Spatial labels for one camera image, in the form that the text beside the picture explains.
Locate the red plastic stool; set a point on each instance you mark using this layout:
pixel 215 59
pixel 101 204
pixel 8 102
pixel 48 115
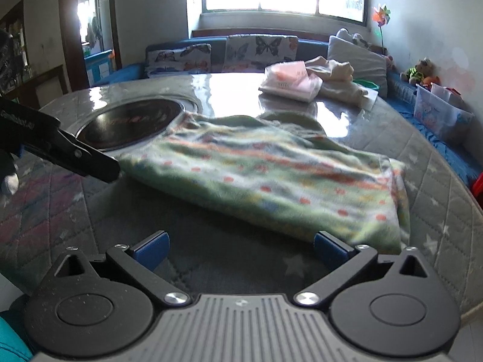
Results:
pixel 477 190

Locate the butterfly cushion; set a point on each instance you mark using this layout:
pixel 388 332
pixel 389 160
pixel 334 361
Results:
pixel 252 53
pixel 193 59

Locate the brown door frame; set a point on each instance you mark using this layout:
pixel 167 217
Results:
pixel 90 41

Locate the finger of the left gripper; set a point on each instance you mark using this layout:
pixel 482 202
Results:
pixel 84 160

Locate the white plush toy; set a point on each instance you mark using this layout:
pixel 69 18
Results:
pixel 354 38

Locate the right butterfly cushion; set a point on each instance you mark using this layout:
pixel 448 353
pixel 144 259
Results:
pixel 252 53

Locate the floral striped baby shirt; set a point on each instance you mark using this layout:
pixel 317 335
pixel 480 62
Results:
pixel 279 171

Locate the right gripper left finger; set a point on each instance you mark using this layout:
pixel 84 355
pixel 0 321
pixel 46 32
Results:
pixel 131 272

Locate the green plastic bowl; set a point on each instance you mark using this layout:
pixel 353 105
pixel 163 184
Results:
pixel 367 84

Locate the colourful pinwheel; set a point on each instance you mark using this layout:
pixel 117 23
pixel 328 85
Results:
pixel 381 16

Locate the clear plastic storage box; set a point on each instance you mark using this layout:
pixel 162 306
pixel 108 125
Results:
pixel 443 113

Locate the beige crumpled garment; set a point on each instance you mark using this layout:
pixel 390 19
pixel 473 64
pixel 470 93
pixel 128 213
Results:
pixel 338 83

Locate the blue sofa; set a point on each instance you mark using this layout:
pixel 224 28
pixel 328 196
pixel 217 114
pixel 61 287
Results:
pixel 400 95

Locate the teddy bear plush toy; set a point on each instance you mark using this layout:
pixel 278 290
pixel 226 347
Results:
pixel 421 74

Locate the grey white pillow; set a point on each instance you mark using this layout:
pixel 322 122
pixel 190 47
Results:
pixel 367 65

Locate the dark wooden cabinet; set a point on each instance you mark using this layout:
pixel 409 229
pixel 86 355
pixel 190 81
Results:
pixel 27 87

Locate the left butterfly cushion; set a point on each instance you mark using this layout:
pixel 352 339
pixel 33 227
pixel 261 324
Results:
pixel 193 59

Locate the pink plastic packet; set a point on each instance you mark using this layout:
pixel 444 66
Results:
pixel 291 80

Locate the round black induction cooktop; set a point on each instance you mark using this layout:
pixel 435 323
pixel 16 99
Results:
pixel 126 124

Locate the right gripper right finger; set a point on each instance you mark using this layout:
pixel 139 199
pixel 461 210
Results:
pixel 346 265

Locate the teal cloth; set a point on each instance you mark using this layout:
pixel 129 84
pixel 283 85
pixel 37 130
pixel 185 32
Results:
pixel 13 341

